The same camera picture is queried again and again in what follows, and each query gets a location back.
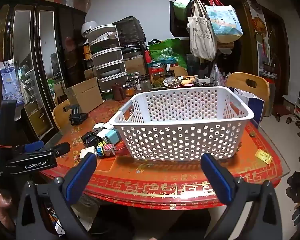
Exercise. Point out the yellow toy car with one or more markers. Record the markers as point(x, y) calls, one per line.
point(100, 150)

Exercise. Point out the white and black charger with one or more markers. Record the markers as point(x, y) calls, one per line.
point(103, 136)

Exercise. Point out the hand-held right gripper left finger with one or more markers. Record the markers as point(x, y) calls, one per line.
point(80, 180)

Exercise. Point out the white and blue paper bag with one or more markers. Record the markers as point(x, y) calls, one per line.
point(252, 105)

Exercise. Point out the glass jar with dark lid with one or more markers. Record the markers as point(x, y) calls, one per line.
point(145, 83)

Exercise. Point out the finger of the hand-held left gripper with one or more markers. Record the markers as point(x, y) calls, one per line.
point(61, 149)
point(34, 146)

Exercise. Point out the pink dotted charger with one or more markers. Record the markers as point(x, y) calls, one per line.
point(109, 150)

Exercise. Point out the beige canvas tote bag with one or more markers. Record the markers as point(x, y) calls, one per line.
point(202, 38)

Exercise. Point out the open cardboard box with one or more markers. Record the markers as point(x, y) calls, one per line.
point(86, 97)

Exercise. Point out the dark wooden wardrobe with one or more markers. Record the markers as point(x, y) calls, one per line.
point(65, 42)

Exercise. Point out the white round container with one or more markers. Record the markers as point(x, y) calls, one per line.
point(88, 28)

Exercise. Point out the glass jar of green fruit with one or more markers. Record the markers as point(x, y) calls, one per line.
point(158, 77)

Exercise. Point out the black and white bottle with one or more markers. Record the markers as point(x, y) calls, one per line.
point(136, 82)

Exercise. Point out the green shopping bag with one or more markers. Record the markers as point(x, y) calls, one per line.
point(167, 51)

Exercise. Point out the white perforated plastic basket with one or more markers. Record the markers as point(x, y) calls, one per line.
point(180, 141)

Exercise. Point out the blue and white snack packet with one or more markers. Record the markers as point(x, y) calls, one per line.
point(10, 82)

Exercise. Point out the black phone holder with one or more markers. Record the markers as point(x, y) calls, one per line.
point(77, 116)

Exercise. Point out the closed cardboard box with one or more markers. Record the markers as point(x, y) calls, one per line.
point(135, 65)

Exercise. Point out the person's left hand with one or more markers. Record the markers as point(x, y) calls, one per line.
point(3, 202)

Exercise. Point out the yellow card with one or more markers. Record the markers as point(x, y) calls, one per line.
point(263, 156)

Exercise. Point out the brown jar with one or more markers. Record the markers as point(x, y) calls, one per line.
point(118, 91)

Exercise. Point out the black bag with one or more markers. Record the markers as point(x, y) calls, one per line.
point(130, 30)

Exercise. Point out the blue printed paper bag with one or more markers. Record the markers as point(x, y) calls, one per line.
point(223, 23)

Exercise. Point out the teal and red small box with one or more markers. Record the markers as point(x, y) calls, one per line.
point(113, 136)

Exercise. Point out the orange jar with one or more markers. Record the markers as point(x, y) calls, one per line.
point(129, 90)

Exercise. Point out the stacked grey drawer unit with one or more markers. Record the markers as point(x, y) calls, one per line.
point(107, 60)

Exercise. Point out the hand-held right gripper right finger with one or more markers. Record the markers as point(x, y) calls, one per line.
point(218, 180)

